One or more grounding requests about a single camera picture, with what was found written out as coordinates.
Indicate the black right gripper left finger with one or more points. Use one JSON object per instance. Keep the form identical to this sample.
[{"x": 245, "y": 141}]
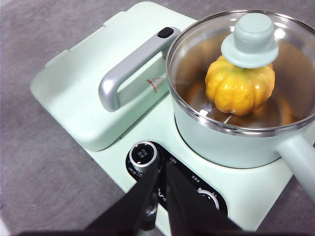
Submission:
[{"x": 133, "y": 211}]

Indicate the silver control knob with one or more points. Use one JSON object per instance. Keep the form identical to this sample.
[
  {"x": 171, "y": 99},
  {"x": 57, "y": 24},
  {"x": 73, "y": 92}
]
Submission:
[
  {"x": 209, "y": 196},
  {"x": 144, "y": 156}
]

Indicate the yellow toy pumpkin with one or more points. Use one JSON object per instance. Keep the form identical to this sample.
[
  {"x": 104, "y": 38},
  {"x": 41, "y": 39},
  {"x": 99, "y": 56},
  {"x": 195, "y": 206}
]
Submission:
[{"x": 238, "y": 93}]

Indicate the glass lid with green knob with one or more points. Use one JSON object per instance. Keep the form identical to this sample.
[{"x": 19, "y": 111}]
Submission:
[{"x": 253, "y": 32}]

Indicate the mint green cooker base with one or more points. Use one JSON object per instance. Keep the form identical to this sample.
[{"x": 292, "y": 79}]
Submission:
[{"x": 258, "y": 186}]

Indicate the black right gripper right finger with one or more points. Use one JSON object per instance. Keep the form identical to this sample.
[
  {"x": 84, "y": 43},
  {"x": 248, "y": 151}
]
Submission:
[{"x": 192, "y": 214}]

